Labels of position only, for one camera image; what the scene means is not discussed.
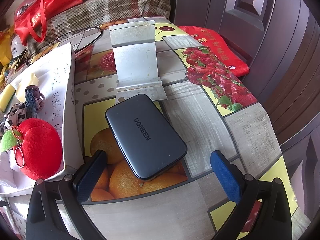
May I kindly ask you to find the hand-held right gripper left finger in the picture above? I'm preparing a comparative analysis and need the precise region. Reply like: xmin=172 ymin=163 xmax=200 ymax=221
xmin=26 ymin=149 xmax=108 ymax=240

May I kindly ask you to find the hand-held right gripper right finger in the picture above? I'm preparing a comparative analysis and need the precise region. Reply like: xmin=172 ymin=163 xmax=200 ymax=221
xmin=210 ymin=150 xmax=293 ymax=240

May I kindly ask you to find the white cardboard box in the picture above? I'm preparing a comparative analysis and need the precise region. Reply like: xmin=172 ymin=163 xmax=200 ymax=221
xmin=0 ymin=42 xmax=85 ymax=194

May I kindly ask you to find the yellow green sponge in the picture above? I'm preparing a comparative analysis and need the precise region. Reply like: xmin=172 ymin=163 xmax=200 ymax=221
xmin=0 ymin=84 xmax=17 ymax=110

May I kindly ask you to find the fruit print tablecloth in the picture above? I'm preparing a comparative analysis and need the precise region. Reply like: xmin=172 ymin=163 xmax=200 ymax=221
xmin=0 ymin=17 xmax=299 ymax=240

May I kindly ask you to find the red plush apple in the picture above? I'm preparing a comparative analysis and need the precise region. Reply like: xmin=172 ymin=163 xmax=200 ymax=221
xmin=0 ymin=118 xmax=63 ymax=180

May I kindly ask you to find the grey power bank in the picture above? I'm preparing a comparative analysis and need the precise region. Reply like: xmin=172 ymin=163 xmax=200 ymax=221
xmin=105 ymin=94 xmax=188 ymax=180

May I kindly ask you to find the leopard print scrunchie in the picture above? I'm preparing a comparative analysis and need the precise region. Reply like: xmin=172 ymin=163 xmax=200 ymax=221
xmin=0 ymin=102 xmax=27 ymax=140

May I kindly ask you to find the pale yellow sponge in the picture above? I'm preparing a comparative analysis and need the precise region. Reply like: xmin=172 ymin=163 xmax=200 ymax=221
xmin=15 ymin=73 xmax=40 ymax=100

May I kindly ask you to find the metal phone stand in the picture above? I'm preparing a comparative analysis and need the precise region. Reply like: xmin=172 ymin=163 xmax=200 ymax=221
xmin=109 ymin=20 xmax=168 ymax=102

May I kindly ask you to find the red printed bag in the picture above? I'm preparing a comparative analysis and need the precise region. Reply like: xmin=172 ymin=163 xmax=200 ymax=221
xmin=178 ymin=26 xmax=250 ymax=77

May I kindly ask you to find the white helmet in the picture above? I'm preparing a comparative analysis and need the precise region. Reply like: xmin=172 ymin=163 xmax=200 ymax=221
xmin=10 ymin=34 xmax=28 ymax=58

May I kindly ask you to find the yellow bag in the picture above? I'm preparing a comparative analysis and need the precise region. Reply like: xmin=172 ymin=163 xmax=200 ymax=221
xmin=0 ymin=27 xmax=15 ymax=65

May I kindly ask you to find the plaid cloth cover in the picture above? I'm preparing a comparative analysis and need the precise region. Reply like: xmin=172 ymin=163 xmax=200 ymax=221
xmin=26 ymin=0 xmax=172 ymax=53

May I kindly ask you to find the dark wooden door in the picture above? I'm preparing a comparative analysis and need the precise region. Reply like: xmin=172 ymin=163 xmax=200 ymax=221
xmin=165 ymin=0 xmax=320 ymax=155

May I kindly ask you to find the black cable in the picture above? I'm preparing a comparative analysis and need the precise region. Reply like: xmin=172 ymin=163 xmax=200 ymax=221
xmin=15 ymin=26 xmax=103 ymax=65

